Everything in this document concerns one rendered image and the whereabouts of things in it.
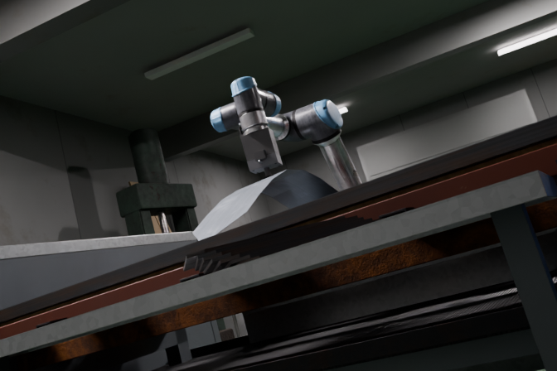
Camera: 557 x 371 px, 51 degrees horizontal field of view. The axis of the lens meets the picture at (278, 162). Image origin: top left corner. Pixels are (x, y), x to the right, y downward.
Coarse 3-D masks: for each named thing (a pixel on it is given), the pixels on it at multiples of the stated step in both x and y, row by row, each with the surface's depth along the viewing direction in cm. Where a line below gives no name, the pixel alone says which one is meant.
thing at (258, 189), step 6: (270, 180) 150; (258, 186) 150; (264, 186) 146; (240, 192) 155; (246, 192) 151; (252, 192) 148; (258, 192) 145; (228, 198) 157; (234, 198) 153; (240, 198) 149; (246, 198) 146; (222, 204) 154; (228, 204) 151; (216, 210) 151
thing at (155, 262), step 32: (544, 128) 94; (448, 160) 100; (480, 160) 98; (352, 192) 108; (384, 192) 106; (256, 224) 118; (288, 224) 114; (160, 256) 129; (64, 288) 142; (96, 288) 137; (0, 320) 153
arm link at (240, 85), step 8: (240, 80) 167; (248, 80) 167; (232, 88) 168; (240, 88) 166; (248, 88) 166; (256, 88) 168; (232, 96) 169; (240, 96) 166; (248, 96) 166; (256, 96) 167; (264, 96) 171; (240, 104) 166; (248, 104) 165; (256, 104) 166; (264, 104) 172; (240, 112) 166; (248, 112) 165
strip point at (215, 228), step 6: (234, 216) 138; (240, 216) 136; (222, 222) 140; (228, 222) 137; (204, 228) 144; (210, 228) 141; (216, 228) 138; (222, 228) 136; (198, 234) 142; (204, 234) 139; (210, 234) 137; (198, 240) 138
